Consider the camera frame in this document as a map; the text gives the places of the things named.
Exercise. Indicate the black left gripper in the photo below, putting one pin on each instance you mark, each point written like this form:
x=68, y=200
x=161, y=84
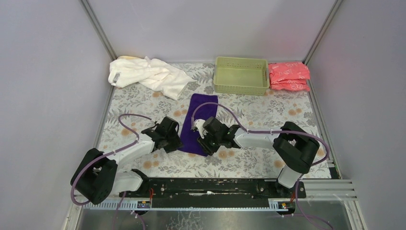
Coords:
x=169, y=139

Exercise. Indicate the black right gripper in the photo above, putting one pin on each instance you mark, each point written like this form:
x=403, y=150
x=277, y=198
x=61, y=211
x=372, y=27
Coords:
x=210, y=139

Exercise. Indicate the purple microfibre towel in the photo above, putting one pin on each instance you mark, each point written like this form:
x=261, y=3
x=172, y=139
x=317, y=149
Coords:
x=189, y=137

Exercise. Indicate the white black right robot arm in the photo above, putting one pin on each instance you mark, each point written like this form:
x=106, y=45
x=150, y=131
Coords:
x=295, y=147

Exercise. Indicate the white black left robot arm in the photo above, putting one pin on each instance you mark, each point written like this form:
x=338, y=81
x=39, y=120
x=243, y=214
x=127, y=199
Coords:
x=99, y=174

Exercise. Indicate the green perforated plastic basket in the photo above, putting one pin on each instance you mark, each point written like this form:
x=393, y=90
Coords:
x=235, y=75

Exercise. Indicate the white crumpled towel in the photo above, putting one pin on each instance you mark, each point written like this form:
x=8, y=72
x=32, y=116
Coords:
x=154, y=74

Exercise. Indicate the pink patterned plastic package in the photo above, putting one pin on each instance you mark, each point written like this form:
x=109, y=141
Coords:
x=290, y=76

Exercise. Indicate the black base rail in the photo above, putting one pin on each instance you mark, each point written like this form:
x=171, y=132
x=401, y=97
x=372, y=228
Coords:
x=213, y=192

